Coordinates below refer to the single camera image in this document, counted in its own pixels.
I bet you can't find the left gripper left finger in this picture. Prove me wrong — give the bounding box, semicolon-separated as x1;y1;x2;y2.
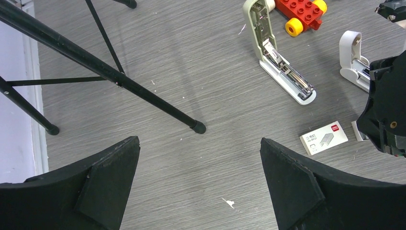
0;136;140;230

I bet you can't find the red yellow toy brick car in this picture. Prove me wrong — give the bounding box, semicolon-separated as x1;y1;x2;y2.
266;0;327;37

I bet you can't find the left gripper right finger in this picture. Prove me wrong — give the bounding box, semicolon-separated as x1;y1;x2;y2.
260;138;406;230

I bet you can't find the white staple remover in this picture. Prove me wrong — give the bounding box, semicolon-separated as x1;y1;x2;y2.
339;30;370;92

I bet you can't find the white staple box sleeve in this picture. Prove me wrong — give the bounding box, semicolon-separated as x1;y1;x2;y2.
300;121;348;156

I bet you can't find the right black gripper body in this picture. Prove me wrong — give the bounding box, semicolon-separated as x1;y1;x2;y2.
356;52;406;157

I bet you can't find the black perforated music stand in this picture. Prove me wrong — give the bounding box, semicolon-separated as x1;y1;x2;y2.
0;0;206;134

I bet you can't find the staple tray with staples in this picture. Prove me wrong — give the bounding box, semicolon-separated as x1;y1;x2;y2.
351;121;369;142

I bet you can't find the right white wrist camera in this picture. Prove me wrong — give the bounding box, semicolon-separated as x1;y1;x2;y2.
375;0;406;23

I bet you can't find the white and green stapler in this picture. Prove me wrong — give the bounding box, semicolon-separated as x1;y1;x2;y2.
243;0;316;105

